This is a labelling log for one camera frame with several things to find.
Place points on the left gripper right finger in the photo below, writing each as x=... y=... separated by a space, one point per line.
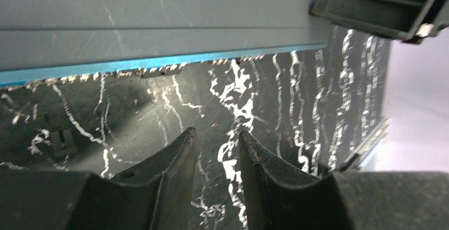
x=280 y=196

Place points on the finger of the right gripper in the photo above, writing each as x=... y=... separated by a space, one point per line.
x=410 y=21

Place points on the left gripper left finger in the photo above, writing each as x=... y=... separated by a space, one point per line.
x=154 y=194

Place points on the small grey plug module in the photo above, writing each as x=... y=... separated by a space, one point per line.
x=62 y=143

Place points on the large dark network switch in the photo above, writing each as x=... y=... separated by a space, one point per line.
x=43 y=39

